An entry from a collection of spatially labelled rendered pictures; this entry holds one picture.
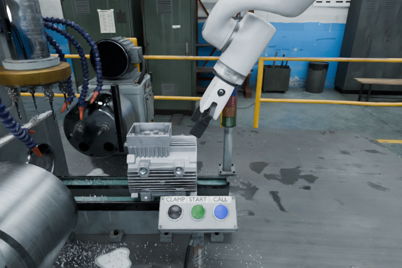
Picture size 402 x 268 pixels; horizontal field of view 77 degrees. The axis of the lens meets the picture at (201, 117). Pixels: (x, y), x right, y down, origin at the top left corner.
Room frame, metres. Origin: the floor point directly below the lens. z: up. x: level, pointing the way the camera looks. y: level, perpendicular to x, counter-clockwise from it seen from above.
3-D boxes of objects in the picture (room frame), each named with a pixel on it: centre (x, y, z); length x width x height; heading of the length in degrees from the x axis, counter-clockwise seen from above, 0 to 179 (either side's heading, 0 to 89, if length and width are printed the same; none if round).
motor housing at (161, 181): (0.70, 0.11, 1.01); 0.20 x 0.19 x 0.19; 91
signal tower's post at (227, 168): (1.00, -0.12, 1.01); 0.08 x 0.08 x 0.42; 0
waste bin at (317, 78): (5.17, -2.38, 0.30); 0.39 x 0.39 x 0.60
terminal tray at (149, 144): (0.70, 0.15, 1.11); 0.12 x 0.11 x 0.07; 91
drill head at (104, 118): (1.03, 0.42, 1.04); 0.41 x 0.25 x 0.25; 0
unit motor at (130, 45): (1.33, 0.39, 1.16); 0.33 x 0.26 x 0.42; 0
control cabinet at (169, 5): (3.95, 0.44, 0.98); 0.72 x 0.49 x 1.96; 85
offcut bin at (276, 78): (5.16, -1.54, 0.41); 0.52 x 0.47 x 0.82; 85
